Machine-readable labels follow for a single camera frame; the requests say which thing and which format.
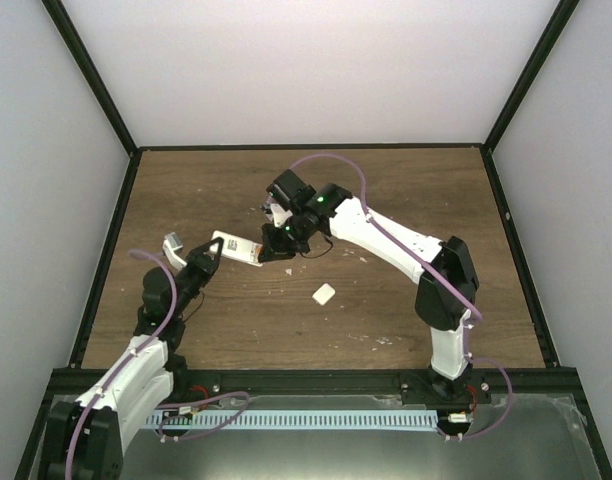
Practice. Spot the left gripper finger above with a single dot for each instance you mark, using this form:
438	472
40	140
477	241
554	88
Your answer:
215	250
199	250

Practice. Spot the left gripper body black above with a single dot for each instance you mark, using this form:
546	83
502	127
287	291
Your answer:
201	278

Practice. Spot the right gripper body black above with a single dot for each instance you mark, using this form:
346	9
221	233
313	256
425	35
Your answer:
292	238

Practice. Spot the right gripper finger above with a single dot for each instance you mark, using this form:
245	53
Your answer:
271	256
268	239

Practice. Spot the white remote control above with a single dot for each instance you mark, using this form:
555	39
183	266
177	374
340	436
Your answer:
237	248

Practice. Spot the white battery cover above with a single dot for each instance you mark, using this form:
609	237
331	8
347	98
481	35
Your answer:
324	294

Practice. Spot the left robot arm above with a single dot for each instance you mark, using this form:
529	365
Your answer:
87	438

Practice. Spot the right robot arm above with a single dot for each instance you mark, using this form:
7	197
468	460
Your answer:
442	271

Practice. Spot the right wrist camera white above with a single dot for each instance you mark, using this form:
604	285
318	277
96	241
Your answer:
277	216

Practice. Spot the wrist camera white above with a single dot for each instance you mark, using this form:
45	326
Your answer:
277	216
172	248

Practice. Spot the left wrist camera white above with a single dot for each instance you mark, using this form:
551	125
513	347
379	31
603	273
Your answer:
172	248

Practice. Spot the light blue cable duct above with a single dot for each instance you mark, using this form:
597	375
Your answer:
389	420

